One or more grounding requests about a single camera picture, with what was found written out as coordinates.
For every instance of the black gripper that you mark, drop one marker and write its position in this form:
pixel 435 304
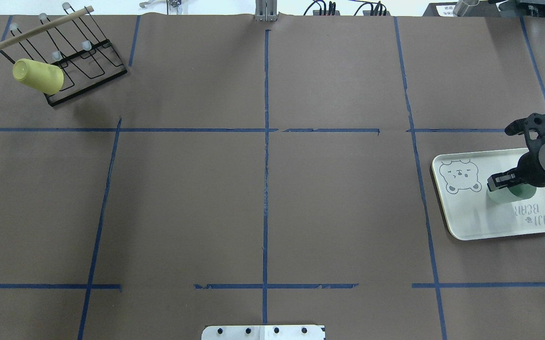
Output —
pixel 530 170

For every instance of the green cup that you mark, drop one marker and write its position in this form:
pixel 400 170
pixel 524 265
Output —
pixel 512 194

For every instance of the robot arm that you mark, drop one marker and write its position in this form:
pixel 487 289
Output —
pixel 539 151

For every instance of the cream bear tray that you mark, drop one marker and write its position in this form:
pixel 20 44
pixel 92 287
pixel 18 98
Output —
pixel 470 211

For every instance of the small metal cup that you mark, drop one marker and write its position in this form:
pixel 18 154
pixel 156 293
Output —
pixel 464 8

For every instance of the yellow cup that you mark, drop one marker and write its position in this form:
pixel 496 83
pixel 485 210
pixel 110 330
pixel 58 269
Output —
pixel 46 78

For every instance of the aluminium frame post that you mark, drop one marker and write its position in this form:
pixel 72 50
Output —
pixel 266 10

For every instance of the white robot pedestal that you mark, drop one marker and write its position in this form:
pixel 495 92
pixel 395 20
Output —
pixel 264 332

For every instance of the black wire cup rack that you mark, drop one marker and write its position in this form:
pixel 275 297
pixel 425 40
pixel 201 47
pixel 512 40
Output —
pixel 74 42

